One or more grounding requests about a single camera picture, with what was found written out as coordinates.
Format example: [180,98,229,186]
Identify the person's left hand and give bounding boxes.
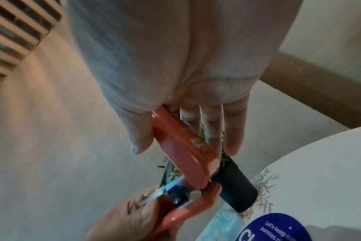
[82,186,181,241]

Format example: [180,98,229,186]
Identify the person's right hand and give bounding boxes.
[104,77,260,157]

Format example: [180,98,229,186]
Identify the orange handled scissors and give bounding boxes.
[145,104,223,232]

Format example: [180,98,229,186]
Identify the person's right forearm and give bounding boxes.
[60,0,303,111]

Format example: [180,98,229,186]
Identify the green leafy plant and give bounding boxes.
[157,122,233,187]

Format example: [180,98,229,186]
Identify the black plant pot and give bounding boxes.
[211,158,258,212]

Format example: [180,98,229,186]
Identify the light blue plastic packet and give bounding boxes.
[203,209,248,241]

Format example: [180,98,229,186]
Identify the brown wooden ledge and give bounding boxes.
[259,51,361,129]

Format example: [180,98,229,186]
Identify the round blue label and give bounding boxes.
[234,213,315,241]

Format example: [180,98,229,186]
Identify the slatted wooden vent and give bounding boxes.
[0,0,64,91]

